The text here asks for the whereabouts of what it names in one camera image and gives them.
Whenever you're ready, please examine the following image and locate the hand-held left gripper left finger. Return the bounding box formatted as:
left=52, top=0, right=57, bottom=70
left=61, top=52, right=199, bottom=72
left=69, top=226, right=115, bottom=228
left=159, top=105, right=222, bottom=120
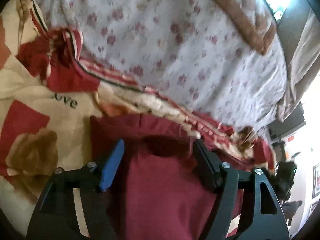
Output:
left=26, top=139, right=125, bottom=240

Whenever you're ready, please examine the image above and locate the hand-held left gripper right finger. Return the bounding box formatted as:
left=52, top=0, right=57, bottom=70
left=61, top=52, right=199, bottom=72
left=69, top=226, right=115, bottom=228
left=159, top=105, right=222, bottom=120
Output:
left=194, top=138, right=290, bottom=240

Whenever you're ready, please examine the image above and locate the maroon fleece garment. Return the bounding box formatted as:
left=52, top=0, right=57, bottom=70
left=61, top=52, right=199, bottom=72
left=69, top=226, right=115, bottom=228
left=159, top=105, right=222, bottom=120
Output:
left=90, top=114, right=250, bottom=240

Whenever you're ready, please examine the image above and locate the dark object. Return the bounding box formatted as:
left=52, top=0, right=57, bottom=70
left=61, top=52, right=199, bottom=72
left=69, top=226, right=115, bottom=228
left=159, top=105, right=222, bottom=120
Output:
left=282, top=200, right=303, bottom=227

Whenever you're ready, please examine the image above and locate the dark furniture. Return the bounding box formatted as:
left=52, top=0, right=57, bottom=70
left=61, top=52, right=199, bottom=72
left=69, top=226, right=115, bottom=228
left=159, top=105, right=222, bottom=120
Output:
left=268, top=102, right=307, bottom=143

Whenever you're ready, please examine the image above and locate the printed red and cream blanket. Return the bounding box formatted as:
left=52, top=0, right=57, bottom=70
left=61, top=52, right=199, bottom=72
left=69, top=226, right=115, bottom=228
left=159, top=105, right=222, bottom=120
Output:
left=0, top=0, right=278, bottom=240

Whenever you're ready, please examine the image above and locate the beige curtain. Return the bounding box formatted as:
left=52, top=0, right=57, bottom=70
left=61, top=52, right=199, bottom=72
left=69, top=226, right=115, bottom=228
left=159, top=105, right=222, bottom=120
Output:
left=276, top=0, right=320, bottom=123

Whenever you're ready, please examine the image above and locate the floral bed sheet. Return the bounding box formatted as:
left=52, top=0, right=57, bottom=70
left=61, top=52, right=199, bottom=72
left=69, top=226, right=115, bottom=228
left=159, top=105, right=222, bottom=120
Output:
left=32, top=0, right=288, bottom=137

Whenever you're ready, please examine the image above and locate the brown quilted blanket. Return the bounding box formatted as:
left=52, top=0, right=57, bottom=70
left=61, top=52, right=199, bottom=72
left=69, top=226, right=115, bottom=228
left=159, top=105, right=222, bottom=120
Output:
left=190, top=0, right=278, bottom=55

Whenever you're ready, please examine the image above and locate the framed wall picture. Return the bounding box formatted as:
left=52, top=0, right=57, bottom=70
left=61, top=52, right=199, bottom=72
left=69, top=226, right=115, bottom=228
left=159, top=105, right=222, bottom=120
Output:
left=312, top=164, right=320, bottom=199

